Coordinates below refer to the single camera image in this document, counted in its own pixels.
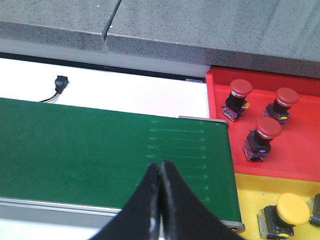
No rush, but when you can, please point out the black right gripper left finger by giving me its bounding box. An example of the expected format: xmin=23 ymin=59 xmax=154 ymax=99
xmin=91 ymin=163 xmax=160 ymax=240

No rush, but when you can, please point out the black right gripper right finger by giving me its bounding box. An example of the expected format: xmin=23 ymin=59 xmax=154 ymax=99
xmin=161 ymin=161 xmax=242 ymax=240

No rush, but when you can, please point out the red button with yellow tab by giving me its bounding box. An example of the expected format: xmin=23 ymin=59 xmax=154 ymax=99
xmin=221 ymin=78 xmax=253 ymax=121

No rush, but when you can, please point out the yellow button in tray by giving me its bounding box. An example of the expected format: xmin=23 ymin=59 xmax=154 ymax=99
xmin=309 ymin=193 xmax=320 ymax=227
xmin=257 ymin=192 xmax=311 ymax=240

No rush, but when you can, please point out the red mushroom push button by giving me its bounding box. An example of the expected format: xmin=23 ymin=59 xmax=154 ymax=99
xmin=242 ymin=116 xmax=282 ymax=161

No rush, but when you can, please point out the green conveyor belt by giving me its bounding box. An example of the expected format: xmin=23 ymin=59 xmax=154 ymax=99
xmin=0 ymin=98 xmax=241 ymax=222

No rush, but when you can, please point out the yellow plastic tray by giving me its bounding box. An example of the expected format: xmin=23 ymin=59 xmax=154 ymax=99
xmin=235 ymin=173 xmax=320 ymax=240

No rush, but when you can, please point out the red object at right edge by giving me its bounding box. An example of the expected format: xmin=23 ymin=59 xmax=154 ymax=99
xmin=206 ymin=66 xmax=320 ymax=182

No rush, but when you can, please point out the grey stone counter slab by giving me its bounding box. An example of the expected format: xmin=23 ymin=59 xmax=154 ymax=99
xmin=0 ymin=0 xmax=320 ymax=78

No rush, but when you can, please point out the metal conveyor end bracket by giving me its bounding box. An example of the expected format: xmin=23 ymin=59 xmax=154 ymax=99
xmin=178 ymin=115 xmax=229 ymax=129

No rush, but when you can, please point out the aluminium conveyor side rail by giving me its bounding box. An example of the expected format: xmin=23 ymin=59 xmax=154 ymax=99
xmin=0 ymin=196 xmax=245 ymax=235

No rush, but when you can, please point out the black sensor with cable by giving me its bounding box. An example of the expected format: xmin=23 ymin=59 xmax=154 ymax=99
xmin=39 ymin=75 xmax=69 ymax=103

